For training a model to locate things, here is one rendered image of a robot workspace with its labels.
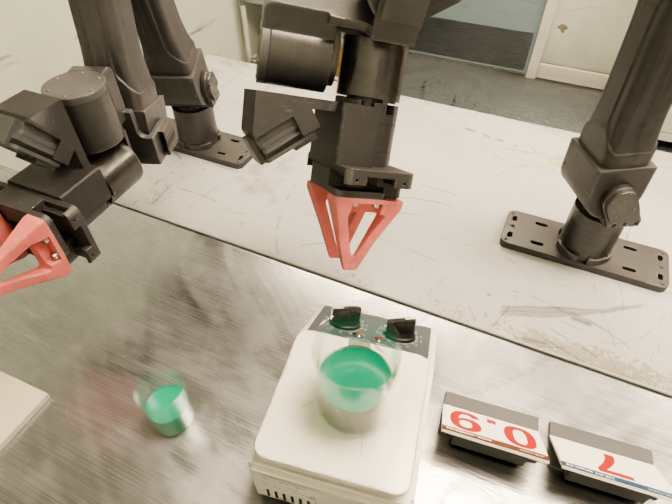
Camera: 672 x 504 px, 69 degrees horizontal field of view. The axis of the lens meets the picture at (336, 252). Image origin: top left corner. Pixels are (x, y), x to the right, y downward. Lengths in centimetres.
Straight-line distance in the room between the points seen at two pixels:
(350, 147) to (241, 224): 31
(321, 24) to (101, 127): 24
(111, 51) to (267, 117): 23
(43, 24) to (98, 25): 134
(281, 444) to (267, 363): 16
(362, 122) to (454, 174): 39
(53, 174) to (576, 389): 56
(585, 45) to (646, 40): 276
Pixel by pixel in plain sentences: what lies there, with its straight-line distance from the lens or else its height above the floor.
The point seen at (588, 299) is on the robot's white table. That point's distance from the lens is 65.
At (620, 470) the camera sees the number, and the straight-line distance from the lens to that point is 51.
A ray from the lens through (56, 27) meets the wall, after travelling 195.
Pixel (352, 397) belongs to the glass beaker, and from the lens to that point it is 34.
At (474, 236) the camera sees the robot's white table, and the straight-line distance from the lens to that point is 68.
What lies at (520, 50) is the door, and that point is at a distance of 331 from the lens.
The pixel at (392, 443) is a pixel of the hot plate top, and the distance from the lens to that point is 40.
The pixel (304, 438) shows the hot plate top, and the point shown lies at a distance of 40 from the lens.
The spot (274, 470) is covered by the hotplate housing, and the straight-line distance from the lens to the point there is 41.
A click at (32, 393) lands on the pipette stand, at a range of 59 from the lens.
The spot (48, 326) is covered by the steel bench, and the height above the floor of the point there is 90.
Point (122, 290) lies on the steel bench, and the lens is 64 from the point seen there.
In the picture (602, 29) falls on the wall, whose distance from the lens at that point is 326.
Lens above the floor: 135
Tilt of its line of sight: 45 degrees down
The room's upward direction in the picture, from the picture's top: straight up
